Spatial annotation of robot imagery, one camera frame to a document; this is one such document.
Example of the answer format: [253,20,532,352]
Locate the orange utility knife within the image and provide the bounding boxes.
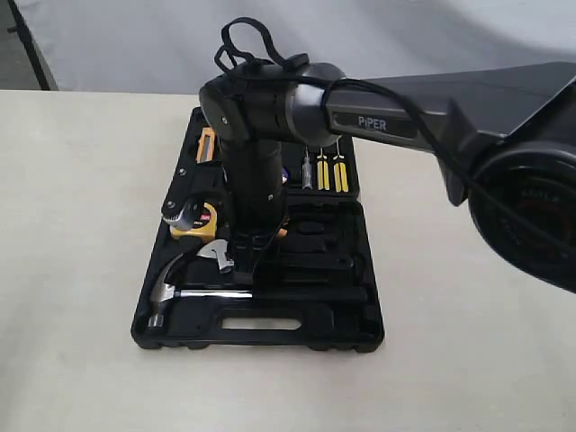
[195,127,217,164]

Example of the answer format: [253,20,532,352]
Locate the yellow precision screwdriver right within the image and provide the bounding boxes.
[333,141,349,193]

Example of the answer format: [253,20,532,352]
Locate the yellow precision screwdriver left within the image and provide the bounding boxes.
[317,148,329,191]

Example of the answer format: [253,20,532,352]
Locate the steel claw hammer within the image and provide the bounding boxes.
[148,251,370,329]

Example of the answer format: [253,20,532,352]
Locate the adjustable wrench black handle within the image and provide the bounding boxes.
[196,238,234,274]

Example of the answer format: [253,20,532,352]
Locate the yellow precision screwdriver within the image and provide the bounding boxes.
[333,141,349,193]
[317,148,329,191]

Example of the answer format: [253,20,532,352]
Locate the yellow tape measure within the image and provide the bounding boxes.
[163,200,217,243]

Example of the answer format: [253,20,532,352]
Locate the black plastic tool case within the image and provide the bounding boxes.
[130,109,384,352]

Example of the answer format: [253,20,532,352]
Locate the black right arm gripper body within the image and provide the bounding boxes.
[191,134,289,287]

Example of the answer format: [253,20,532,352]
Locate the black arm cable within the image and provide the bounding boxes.
[213,16,576,266]

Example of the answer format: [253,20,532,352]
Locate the black stand pole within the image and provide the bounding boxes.
[6,0,51,91]

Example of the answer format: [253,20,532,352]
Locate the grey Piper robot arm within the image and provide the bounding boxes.
[199,62,575,292]

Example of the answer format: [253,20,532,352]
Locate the clear tester screwdriver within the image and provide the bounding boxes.
[301,146,312,189]

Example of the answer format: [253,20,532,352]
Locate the white backdrop cloth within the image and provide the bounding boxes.
[18,1,575,94]

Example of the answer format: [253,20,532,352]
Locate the black PVC electrical tape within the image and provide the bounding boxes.
[282,166,291,185]

